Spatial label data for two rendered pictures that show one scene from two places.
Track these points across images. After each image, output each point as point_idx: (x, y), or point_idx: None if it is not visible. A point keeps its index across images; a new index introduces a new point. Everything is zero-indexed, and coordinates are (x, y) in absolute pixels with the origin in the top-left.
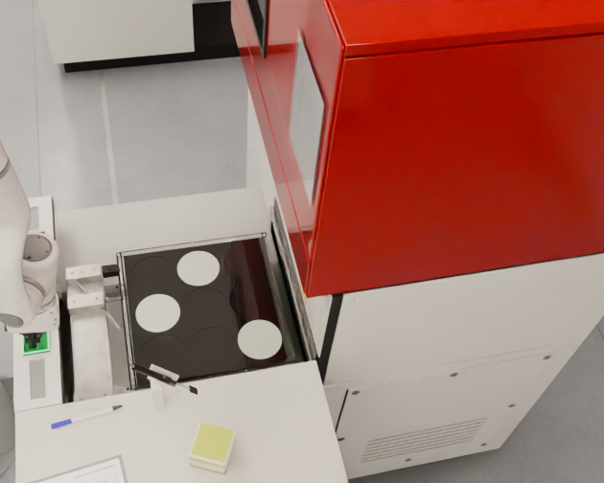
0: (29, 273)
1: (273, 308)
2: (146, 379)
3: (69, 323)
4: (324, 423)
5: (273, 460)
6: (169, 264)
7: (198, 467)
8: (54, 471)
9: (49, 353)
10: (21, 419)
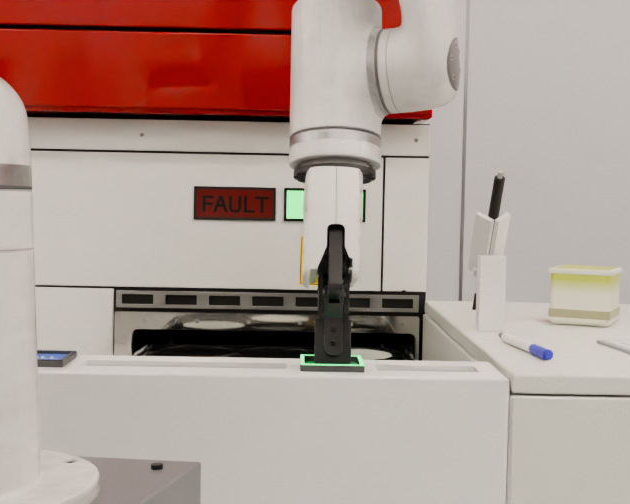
0: (381, 22)
1: (300, 347)
2: None
3: None
4: (524, 303)
5: None
6: None
7: (612, 312)
8: None
9: (364, 362)
10: (530, 370)
